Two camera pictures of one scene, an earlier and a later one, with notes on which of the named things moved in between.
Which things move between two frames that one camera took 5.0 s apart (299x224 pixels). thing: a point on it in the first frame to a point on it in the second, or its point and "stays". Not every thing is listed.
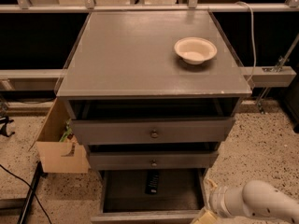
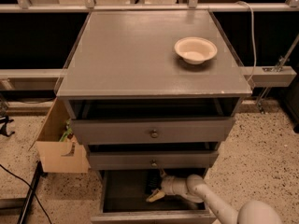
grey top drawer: x=153 y=131 stays
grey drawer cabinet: x=152 y=122 stays
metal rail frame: x=277 y=76 stays
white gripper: x=218 y=198 to x=169 y=186
